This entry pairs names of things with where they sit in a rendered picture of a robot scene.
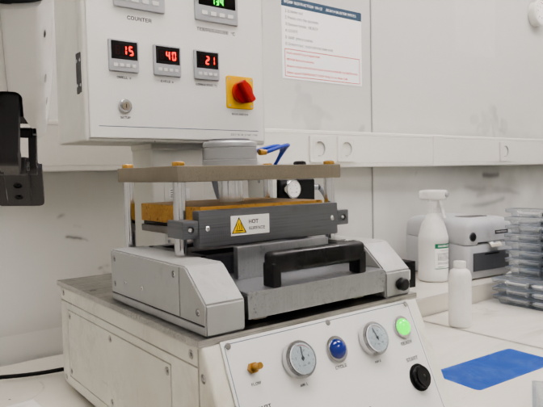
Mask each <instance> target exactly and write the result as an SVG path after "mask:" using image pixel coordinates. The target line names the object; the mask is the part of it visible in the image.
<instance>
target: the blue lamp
mask: <svg viewBox="0 0 543 407"><path fill-rule="evenodd" d="M330 351H331V353H332V355H333V356H334V357H336V358H337V359H342V358H343V357H344V356H345V354H346V353H347V348H346V345H345V343H344V342H343V341H342V340H340V339H338V338H335V339H333V340H332V341H331V343H330Z"/></svg>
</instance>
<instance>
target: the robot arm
mask: <svg viewBox="0 0 543 407"><path fill-rule="evenodd" d="M52 72H53V0H0V206H41V205H43V204H44V180H43V168H42V164H40V163H38V153H37V139H38V138H40V137H42V136H43V135H44V134H45V133H46V131H47V123H48V109H49V101H50V92H51V84H52ZM20 124H29V125H30V128H21V127H20ZM20 137H22V138H28V157H21V152H20Z"/></svg>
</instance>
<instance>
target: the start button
mask: <svg viewBox="0 0 543 407"><path fill-rule="evenodd" d="M413 378H414V381H415V383H416V384H417V386H419V387H420V388H427V387H429V385H430V383H431V374H430V372H429V370H428V369H427V368H426V367H425V366H423V365H418V366H416V367H415V368H414V370H413Z"/></svg>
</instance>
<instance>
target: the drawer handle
mask: <svg viewBox="0 0 543 407"><path fill-rule="evenodd" d="M345 262H349V271H353V272H358V273H362V272H365V271H366V252H365V251H364V243H363V242H362V241H345V242H338V243H331V244H325V245H312V246H306V247H299V248H292V249H286V250H273V251H268V252H266V253H265V256H264V263H263V285H264V286H267V287H281V273H282V272H288V271H298V270H303V269H309V268H314V267H319V266H329V265H334V264H340V263H345Z"/></svg>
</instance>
